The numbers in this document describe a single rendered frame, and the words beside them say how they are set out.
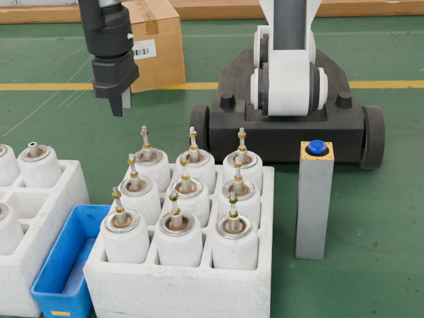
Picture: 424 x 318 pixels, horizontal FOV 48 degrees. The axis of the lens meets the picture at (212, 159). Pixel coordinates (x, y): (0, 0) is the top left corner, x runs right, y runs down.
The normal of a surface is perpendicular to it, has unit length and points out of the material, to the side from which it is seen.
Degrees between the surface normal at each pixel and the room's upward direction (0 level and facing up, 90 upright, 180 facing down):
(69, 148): 0
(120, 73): 90
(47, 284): 88
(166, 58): 90
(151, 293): 90
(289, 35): 68
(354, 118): 45
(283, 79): 54
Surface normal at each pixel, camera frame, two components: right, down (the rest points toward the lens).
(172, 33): 0.25, 0.54
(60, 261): 0.99, -0.01
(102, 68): -0.31, 0.56
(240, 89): -0.05, -0.82
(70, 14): -0.09, 0.58
